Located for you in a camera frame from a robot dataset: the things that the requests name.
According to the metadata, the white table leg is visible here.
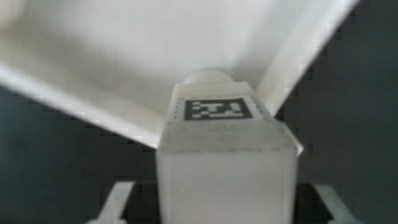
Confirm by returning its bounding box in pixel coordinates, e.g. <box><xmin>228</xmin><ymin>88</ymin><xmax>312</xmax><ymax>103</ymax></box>
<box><xmin>156</xmin><ymin>69</ymin><xmax>301</xmax><ymax>224</ymax></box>

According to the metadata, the white square tabletop part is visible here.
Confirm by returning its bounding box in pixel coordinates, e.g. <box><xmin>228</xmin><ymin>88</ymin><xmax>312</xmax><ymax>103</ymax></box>
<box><xmin>0</xmin><ymin>0</ymin><xmax>360</xmax><ymax>146</ymax></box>

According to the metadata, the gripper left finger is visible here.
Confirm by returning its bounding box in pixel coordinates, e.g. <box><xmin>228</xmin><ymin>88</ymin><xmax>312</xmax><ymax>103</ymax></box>
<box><xmin>84</xmin><ymin>182</ymin><xmax>134</xmax><ymax>224</ymax></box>

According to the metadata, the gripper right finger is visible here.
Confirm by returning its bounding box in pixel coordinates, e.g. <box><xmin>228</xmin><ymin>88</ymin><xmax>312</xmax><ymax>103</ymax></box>
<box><xmin>314</xmin><ymin>184</ymin><xmax>365</xmax><ymax>224</ymax></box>

